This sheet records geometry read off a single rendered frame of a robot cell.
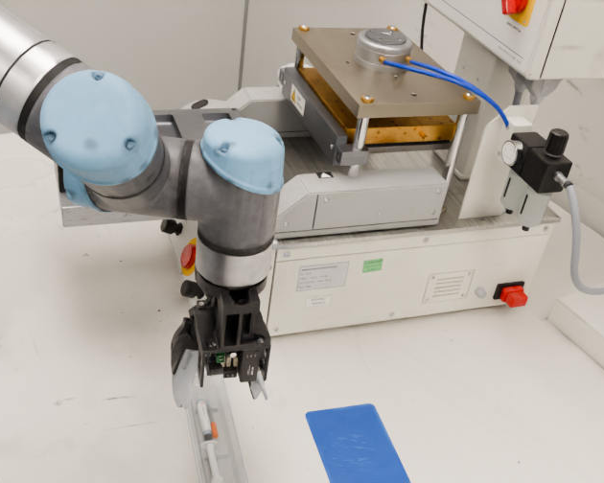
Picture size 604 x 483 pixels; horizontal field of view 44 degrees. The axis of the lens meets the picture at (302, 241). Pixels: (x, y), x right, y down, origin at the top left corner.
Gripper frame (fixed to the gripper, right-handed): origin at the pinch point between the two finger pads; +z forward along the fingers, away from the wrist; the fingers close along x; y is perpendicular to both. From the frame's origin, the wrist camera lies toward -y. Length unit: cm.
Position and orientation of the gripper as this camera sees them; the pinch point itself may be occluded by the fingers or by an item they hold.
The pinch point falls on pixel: (217, 391)
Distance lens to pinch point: 91.0
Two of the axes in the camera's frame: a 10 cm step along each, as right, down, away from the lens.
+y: 2.6, 5.8, -7.7
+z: -1.3, 8.1, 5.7
